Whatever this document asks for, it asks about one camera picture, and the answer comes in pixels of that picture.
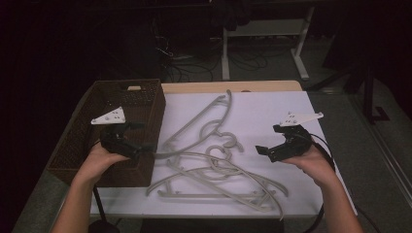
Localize dark hanging cloth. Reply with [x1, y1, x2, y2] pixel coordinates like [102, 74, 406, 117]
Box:
[210, 0, 254, 32]

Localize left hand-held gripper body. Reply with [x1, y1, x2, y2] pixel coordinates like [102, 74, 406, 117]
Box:
[90, 106, 141, 159]

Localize black floor cables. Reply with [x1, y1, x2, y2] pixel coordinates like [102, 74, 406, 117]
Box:
[152, 18, 292, 83]

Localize person's right hand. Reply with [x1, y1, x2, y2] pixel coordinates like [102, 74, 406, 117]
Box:
[281, 145, 339, 189]

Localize metal floor rail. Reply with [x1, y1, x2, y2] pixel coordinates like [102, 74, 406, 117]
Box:
[348, 93, 412, 208]

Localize person's left hand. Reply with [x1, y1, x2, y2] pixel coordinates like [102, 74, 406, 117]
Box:
[75, 143, 131, 187]

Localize dark metal stand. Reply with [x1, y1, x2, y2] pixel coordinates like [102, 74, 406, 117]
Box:
[307, 61, 392, 125]

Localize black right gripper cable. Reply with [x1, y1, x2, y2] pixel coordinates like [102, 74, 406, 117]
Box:
[302, 131, 337, 233]

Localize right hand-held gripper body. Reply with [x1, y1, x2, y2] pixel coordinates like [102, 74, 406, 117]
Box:
[267, 111, 325, 163]

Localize brown woven basket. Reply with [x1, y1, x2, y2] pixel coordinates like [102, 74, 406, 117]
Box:
[46, 78, 167, 188]

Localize white desk frame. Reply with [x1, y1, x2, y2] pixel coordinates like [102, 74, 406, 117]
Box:
[222, 6, 316, 82]

